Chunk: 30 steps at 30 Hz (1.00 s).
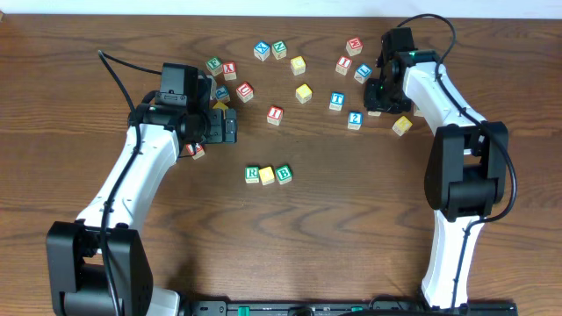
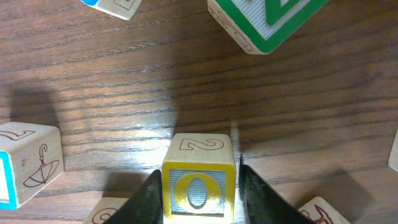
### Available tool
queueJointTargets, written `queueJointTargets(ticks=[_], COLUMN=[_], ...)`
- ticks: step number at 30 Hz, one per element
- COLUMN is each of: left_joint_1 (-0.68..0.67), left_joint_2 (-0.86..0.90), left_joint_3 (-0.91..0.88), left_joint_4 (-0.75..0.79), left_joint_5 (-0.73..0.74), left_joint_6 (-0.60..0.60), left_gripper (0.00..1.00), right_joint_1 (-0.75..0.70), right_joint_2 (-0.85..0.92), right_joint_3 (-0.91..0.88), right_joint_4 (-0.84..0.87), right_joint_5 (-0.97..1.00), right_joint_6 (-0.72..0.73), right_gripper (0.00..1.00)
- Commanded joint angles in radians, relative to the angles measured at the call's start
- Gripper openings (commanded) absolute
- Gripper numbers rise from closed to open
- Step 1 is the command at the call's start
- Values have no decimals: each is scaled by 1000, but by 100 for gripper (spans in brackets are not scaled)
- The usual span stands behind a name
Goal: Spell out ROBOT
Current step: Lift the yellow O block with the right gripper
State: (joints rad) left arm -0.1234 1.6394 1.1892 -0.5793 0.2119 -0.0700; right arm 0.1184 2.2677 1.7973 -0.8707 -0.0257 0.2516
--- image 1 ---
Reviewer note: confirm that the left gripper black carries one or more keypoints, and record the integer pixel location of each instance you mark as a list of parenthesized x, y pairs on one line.
[(228, 125)]

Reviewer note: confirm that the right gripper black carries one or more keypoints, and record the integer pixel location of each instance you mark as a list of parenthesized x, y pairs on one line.
[(378, 102)]

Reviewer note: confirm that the yellow O block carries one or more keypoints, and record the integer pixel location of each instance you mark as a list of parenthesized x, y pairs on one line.
[(374, 113), (267, 175)]

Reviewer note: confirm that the blue T block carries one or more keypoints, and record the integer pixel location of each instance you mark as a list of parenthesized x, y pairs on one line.
[(336, 101)]

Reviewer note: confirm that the green R block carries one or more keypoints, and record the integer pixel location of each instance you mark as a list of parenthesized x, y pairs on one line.
[(251, 174)]

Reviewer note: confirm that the green B block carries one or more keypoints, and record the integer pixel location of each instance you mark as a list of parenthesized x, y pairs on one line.
[(283, 174)]

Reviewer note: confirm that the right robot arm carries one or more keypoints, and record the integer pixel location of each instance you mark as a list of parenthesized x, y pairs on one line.
[(466, 171)]

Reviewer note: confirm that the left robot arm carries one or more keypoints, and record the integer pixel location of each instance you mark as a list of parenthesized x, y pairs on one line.
[(97, 264)]

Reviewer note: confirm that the yellow block left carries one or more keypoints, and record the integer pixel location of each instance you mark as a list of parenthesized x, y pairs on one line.
[(220, 105)]

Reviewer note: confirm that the blue 2 block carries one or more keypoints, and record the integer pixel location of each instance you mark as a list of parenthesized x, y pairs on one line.
[(355, 120)]

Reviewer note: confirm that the blue L block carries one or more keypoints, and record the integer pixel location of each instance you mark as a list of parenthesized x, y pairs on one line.
[(363, 73)]

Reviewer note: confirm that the red A block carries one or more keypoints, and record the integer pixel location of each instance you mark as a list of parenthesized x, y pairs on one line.
[(195, 150)]

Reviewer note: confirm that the blue P block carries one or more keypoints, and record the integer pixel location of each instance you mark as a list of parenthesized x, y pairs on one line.
[(222, 94)]

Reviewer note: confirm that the yellow K block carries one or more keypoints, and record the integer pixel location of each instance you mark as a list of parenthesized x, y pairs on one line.
[(402, 125)]

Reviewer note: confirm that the green 7 block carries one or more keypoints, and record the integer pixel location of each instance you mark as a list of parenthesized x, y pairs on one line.
[(417, 111)]

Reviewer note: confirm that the red U block far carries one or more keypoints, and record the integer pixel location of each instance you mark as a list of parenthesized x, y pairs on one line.
[(245, 92)]

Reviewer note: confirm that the red I block far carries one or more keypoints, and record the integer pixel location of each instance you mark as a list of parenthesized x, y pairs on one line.
[(343, 65)]

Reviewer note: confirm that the red i block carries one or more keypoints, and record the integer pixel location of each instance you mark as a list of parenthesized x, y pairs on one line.
[(343, 65), (275, 115)]

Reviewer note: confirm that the red I block near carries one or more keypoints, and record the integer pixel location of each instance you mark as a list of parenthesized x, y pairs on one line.
[(275, 115)]

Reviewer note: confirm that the red Y block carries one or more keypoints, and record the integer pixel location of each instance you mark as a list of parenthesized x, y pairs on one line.
[(229, 71)]

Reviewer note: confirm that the green F block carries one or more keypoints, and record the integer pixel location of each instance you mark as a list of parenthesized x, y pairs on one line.
[(214, 66)]

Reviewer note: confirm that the yellow block centre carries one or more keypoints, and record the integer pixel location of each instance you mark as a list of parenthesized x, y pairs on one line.
[(304, 93)]

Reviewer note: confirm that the yellow C block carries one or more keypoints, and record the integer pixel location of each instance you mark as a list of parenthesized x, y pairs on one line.
[(298, 65)]

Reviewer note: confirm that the blue X block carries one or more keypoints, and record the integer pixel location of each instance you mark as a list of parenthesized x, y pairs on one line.
[(262, 50)]

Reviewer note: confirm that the green N block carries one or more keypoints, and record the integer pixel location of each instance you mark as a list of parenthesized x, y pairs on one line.
[(279, 50)]

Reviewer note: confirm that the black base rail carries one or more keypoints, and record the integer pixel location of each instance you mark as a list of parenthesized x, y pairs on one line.
[(380, 306)]

